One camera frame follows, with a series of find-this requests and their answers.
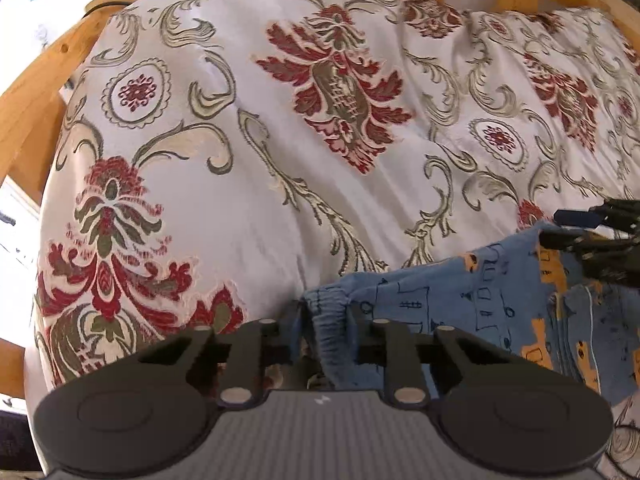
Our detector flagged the black cable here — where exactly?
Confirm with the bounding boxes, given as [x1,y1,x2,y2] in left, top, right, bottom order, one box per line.
[84,0,137,15]

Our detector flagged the floral white bedspread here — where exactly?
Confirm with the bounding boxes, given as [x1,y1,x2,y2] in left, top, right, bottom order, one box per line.
[22,0,640,480]

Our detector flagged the wooden bed frame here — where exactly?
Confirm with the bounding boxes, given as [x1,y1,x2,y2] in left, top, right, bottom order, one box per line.
[0,0,623,401]

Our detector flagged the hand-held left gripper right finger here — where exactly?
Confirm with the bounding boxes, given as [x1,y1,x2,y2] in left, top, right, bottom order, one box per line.
[349,306,517,407]

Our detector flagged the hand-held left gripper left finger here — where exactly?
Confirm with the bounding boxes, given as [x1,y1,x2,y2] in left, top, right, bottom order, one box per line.
[137,300,307,407]

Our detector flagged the blue printed pants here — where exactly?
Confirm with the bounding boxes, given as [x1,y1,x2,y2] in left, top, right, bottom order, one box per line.
[303,220,640,406]

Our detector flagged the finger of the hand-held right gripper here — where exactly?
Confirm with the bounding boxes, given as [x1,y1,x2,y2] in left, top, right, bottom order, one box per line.
[539,230,640,288]
[553,198,640,233]

